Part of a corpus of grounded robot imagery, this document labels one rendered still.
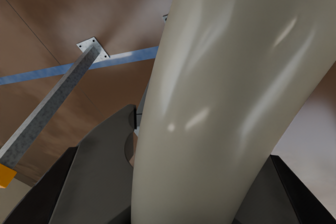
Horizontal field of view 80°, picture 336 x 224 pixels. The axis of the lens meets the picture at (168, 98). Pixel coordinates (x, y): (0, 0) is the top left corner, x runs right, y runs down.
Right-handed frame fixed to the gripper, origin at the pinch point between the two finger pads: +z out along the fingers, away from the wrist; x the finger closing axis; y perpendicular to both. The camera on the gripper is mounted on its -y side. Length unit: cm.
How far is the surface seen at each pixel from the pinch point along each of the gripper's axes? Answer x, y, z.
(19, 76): -152, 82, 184
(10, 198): -396, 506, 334
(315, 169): 170, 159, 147
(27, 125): -72, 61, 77
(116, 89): -46, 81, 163
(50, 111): -67, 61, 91
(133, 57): -26, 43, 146
